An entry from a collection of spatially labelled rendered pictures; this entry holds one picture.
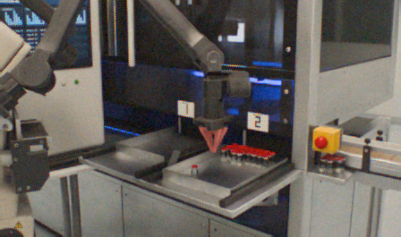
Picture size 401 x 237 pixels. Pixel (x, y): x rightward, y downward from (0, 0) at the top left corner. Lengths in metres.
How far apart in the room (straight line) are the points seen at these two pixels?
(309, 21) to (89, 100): 1.04
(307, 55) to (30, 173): 0.91
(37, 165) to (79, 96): 0.67
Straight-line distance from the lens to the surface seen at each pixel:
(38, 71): 1.12
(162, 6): 1.18
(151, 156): 1.52
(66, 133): 1.94
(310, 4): 1.39
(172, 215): 1.94
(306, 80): 1.40
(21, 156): 1.31
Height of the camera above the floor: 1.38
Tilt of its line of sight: 11 degrees down
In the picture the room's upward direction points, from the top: straight up
